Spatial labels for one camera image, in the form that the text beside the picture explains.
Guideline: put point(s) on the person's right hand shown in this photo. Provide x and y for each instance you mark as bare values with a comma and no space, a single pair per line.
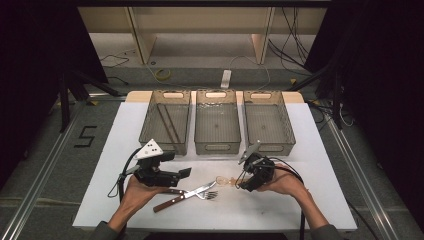
286,185

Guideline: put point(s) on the person's left hand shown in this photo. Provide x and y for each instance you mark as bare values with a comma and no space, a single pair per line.
140,196

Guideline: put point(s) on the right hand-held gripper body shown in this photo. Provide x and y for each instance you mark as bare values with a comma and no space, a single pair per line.
261,170

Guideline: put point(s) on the white board table cover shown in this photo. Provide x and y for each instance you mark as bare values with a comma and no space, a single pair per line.
110,150

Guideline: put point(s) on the white power strip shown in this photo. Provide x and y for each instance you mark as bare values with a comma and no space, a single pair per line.
226,79

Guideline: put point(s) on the black metal stand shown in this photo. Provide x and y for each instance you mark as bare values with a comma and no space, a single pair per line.
65,100
336,96

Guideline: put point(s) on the aluminium floor rail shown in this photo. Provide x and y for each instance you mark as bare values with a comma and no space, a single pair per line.
360,173
43,170

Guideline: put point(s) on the beige wooden shelf unit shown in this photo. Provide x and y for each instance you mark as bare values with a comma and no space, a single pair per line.
200,20

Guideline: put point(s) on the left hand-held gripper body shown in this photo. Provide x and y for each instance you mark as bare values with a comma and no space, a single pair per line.
156,178

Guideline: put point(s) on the smoky clear plastic bin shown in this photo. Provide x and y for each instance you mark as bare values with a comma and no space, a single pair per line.
165,125
217,125
268,125

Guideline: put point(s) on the metal fork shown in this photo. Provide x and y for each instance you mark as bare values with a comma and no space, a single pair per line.
206,195

